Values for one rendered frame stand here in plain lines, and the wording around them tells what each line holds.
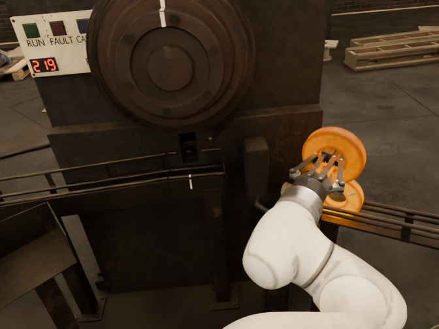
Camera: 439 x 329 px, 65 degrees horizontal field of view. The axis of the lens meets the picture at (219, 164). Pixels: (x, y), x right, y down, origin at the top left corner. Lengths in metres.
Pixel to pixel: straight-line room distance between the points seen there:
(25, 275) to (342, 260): 0.91
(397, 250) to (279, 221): 1.42
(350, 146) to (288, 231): 0.33
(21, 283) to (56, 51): 0.70
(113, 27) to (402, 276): 1.61
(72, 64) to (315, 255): 0.93
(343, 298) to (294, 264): 0.09
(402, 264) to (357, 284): 1.35
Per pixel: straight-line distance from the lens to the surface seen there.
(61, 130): 1.32
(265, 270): 0.60
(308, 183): 0.73
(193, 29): 0.91
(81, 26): 1.18
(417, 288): 1.88
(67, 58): 1.22
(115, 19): 0.99
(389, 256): 1.97
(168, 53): 0.91
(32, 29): 1.23
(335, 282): 0.62
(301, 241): 0.62
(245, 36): 1.00
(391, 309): 0.67
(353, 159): 0.88
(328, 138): 0.87
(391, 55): 4.57
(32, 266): 1.22
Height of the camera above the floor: 1.39
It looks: 33 degrees down
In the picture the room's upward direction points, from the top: 5 degrees counter-clockwise
